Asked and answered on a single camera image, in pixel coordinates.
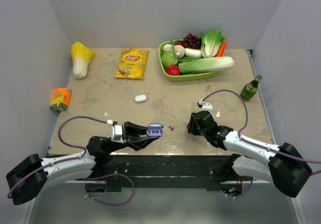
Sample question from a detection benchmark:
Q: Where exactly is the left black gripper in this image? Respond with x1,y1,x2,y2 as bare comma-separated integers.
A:
106,122,158,154

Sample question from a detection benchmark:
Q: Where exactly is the purple earbud charging case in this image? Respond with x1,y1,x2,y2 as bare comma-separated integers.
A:
146,123,164,137

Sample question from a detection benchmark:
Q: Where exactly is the white earbud charging case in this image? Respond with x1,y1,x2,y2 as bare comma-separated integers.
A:
134,94,147,103

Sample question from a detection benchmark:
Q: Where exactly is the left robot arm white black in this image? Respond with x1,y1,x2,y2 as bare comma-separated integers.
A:
6,120,164,205

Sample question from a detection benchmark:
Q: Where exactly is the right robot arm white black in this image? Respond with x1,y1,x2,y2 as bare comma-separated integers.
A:
187,110,312,198

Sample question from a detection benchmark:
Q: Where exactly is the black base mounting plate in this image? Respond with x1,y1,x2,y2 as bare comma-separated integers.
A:
44,155,249,192

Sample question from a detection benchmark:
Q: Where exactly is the green plastic basket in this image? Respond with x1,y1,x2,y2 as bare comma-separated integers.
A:
158,41,219,82

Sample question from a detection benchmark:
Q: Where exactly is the long green white cabbage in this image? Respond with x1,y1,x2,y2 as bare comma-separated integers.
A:
178,56,234,74

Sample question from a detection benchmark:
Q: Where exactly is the green Perrier bottle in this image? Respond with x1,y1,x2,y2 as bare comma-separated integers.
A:
240,75,262,101

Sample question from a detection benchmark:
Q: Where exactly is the white radish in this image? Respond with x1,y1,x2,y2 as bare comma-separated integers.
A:
185,48,203,58

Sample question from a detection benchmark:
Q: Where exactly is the round green cabbage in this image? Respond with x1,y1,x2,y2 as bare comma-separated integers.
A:
161,51,178,68

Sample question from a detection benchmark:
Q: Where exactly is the yellow Lays chips bag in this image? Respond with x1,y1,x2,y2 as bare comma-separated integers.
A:
114,48,149,80

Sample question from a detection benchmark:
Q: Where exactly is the orange carrot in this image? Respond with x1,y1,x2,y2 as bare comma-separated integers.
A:
216,41,227,57

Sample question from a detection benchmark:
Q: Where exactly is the white mushroom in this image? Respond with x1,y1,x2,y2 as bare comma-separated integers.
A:
163,44,185,58

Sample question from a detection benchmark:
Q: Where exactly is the green lettuce head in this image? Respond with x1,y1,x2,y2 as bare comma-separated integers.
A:
201,29,225,58

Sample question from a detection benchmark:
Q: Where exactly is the dark red grape bunch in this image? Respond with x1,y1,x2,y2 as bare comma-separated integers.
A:
180,33,202,50

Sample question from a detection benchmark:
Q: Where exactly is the orange juice carton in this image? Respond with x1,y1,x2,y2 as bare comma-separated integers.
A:
50,88,72,112

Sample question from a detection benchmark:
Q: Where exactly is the yellow napa cabbage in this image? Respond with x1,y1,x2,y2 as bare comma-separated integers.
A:
71,42,94,79

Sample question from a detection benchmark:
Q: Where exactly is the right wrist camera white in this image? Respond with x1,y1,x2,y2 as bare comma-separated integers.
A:
198,99,213,113

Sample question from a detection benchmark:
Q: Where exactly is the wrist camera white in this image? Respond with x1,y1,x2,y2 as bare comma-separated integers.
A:
198,99,213,113
106,120,124,144

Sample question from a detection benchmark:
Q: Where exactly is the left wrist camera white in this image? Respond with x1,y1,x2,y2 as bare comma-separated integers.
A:
106,120,124,144

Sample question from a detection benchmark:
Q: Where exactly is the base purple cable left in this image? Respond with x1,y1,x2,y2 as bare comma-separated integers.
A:
84,171,135,206

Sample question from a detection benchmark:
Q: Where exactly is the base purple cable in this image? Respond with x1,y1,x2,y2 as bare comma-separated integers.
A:
84,171,135,206
224,177,254,199

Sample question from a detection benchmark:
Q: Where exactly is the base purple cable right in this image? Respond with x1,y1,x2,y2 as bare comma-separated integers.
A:
224,177,254,199

